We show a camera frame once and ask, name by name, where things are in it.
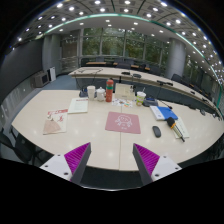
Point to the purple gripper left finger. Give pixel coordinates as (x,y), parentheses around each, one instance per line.
(77,160)

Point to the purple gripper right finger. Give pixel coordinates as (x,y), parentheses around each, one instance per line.
(146,161)

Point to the black computer mouse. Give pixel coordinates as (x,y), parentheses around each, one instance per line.
(156,131)

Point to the pink mouse pad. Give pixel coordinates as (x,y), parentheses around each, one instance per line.
(122,122)

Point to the red white magazine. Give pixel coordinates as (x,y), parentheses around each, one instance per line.
(56,122)

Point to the black yellow microphone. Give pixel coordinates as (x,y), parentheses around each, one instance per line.
(172,124)

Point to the white notebook under folder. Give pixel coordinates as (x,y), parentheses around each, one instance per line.
(157,113)

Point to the white paper under microphone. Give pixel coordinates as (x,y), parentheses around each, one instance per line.
(180,124)

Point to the blue folder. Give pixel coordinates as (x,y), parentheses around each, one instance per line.
(165,113)

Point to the white paper booklet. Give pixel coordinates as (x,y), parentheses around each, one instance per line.
(78,105)

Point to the grey desk device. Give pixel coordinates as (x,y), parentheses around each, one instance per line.
(150,102)

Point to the black office chair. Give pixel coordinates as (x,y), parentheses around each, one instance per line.
(22,150)

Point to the green lidded paper cup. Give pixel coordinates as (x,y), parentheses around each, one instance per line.
(140,98)

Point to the colourful sticker sheet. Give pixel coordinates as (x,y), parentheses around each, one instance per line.
(122,103)

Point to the white ceramic teapot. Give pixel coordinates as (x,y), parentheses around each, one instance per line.
(100,94)

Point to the white paper cup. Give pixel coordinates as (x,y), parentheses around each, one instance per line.
(91,92)

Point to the white standing card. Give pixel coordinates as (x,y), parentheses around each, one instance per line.
(124,91)

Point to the long curved conference table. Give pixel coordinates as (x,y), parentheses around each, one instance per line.
(154,86)

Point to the orange thermos bottle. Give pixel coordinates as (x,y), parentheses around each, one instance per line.
(109,90)

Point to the grey cabinet box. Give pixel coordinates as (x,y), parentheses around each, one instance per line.
(40,79)

